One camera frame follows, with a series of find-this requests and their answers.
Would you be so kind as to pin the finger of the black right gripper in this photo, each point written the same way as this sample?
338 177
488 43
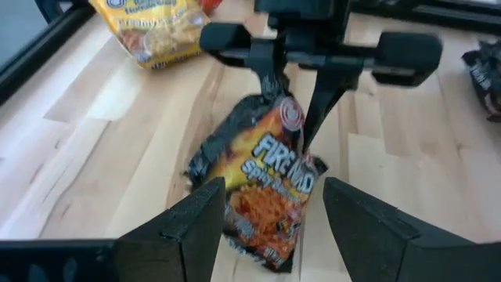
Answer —
272 70
329 94

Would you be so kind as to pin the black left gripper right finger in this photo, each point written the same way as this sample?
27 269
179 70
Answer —
364 243

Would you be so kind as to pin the yellow Maruchan noodle packet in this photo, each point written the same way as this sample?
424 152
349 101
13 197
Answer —
156 31

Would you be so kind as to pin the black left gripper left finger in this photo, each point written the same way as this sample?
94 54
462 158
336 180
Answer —
184 243

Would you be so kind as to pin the red Maruchan noodle packet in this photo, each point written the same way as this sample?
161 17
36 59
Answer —
209 4

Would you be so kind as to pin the black Fire Noodle packet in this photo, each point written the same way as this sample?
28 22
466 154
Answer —
266 184
485 86

